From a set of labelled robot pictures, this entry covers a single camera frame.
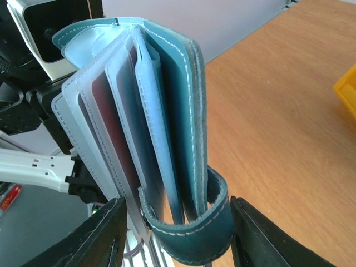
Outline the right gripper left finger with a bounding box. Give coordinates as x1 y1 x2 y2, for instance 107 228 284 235
24 198 127 267

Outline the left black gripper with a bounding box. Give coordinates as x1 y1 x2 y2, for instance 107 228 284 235
1 58 73 155

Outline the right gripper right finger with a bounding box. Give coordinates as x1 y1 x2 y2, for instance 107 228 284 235
230 196 333 267

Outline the red credit card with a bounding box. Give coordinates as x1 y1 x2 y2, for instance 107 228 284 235
1 184 23 215

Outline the blue card holder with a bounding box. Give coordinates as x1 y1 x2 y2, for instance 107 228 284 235
52 17 234 266

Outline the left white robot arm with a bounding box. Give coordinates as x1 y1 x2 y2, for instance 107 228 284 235
1 58 107 204

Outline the dark red card in sleeve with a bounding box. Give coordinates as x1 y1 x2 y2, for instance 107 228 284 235
77 47 156 220

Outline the single yellow bin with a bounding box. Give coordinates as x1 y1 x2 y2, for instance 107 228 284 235
333 65 356 119

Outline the aluminium rail base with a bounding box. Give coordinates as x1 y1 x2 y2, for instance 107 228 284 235
121 216 175 267

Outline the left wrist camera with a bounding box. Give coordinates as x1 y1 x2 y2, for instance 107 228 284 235
7 0 91 80

